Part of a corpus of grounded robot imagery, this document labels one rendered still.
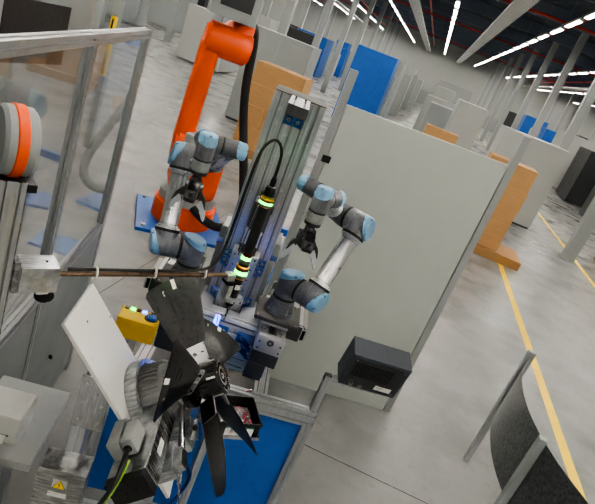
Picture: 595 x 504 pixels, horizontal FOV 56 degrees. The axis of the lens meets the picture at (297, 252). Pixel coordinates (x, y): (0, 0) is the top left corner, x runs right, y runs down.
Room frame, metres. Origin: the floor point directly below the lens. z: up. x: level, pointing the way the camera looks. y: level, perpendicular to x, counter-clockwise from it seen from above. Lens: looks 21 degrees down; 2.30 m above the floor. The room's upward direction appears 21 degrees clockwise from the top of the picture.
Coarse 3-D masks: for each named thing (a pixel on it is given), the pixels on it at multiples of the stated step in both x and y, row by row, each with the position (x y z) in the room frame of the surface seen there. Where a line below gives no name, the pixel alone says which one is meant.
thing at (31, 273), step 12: (24, 264) 1.17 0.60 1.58; (36, 264) 1.19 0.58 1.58; (48, 264) 1.21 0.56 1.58; (12, 276) 1.15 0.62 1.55; (24, 276) 1.16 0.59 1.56; (36, 276) 1.18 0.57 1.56; (48, 276) 1.19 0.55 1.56; (12, 288) 1.15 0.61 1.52; (24, 288) 1.16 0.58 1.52; (36, 288) 1.18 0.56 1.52; (48, 288) 1.20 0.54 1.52
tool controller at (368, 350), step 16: (352, 352) 2.05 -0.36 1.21; (368, 352) 2.06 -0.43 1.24; (384, 352) 2.10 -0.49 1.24; (400, 352) 2.14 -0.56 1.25; (352, 368) 2.04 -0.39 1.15; (368, 368) 2.04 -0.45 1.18; (384, 368) 2.05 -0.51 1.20; (400, 368) 2.05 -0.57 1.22; (352, 384) 2.04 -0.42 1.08; (368, 384) 2.07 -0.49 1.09; (384, 384) 2.07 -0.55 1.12; (400, 384) 2.08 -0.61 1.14
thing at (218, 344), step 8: (208, 320) 1.89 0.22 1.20; (208, 328) 1.84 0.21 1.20; (216, 328) 1.87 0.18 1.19; (208, 336) 1.79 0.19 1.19; (216, 336) 1.82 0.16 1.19; (224, 336) 1.86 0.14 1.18; (208, 344) 1.74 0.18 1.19; (216, 344) 1.77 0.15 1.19; (224, 344) 1.80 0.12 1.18; (232, 344) 1.85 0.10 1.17; (208, 352) 1.70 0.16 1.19; (216, 352) 1.72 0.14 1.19; (224, 352) 1.75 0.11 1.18; (232, 352) 1.79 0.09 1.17; (224, 360) 1.70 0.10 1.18
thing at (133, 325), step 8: (120, 312) 1.92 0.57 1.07; (128, 312) 1.94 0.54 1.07; (136, 312) 1.96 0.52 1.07; (120, 320) 1.89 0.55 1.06; (128, 320) 1.89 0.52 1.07; (136, 320) 1.91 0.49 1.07; (144, 320) 1.93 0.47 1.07; (120, 328) 1.89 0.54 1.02; (128, 328) 1.89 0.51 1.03; (136, 328) 1.90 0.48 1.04; (144, 328) 1.90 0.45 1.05; (152, 328) 1.91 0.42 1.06; (128, 336) 1.90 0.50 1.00; (136, 336) 1.90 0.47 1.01; (144, 336) 1.91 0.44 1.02; (152, 336) 1.91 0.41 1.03
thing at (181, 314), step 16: (160, 288) 1.58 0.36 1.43; (176, 288) 1.62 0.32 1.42; (192, 288) 1.68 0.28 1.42; (160, 304) 1.55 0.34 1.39; (176, 304) 1.59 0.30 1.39; (192, 304) 1.64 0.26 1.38; (160, 320) 1.53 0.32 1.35; (176, 320) 1.57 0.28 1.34; (192, 320) 1.61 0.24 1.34; (176, 336) 1.55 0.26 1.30; (192, 336) 1.58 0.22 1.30
